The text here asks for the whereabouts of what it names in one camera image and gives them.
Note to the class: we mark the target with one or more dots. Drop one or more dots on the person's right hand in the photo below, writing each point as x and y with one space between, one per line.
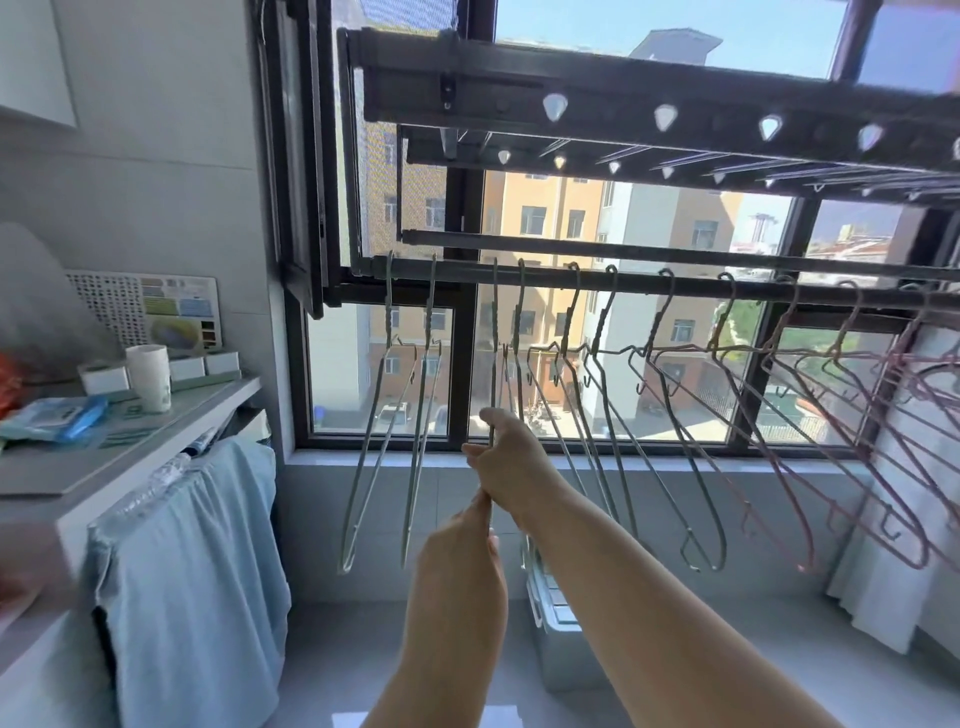
517 469

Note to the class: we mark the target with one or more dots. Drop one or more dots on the white paper cup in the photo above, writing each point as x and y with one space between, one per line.
149 379

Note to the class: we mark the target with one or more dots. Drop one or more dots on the green tray with white boxes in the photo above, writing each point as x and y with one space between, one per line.
214 367

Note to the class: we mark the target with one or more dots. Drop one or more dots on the white perforated board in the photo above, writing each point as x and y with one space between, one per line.
112 307

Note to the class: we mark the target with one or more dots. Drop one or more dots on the person's right thumb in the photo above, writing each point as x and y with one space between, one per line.
475 454

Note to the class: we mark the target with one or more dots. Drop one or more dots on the grey plastic crate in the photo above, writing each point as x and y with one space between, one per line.
562 645

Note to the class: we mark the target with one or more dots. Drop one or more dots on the dark overhead drying rack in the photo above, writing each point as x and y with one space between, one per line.
675 97

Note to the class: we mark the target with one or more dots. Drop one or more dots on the dark metal window frame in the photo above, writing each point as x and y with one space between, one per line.
463 315

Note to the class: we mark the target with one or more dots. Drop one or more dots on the person's left fingers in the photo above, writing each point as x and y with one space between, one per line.
471 514

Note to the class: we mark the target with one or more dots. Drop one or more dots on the person's left hand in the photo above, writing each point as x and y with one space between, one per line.
454 562

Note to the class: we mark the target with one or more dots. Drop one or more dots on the white wall cabinet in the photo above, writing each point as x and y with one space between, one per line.
34 52

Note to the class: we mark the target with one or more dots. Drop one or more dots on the white counter cabinet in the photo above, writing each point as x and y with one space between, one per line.
217 401

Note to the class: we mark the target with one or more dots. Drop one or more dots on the dark metal hanging rod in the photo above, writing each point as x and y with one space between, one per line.
675 283

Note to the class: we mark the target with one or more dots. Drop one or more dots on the blue plastic packet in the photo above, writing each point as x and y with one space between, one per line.
52 420

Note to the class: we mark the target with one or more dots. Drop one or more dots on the open dark window sash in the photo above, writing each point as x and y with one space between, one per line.
300 172

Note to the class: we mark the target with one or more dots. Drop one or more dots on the light blue cloth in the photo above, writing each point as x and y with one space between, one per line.
195 577

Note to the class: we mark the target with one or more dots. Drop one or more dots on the person's left forearm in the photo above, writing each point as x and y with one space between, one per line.
442 667

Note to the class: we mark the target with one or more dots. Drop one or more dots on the white hanging cloth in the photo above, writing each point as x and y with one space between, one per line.
900 525

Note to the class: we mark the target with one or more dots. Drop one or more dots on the thin dark metal rod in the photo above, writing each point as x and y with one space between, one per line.
637 251

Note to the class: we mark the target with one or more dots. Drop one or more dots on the person's right forearm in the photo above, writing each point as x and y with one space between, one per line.
660 622

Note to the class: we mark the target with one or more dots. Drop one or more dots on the clear plastic wrap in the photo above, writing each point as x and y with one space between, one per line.
146 487

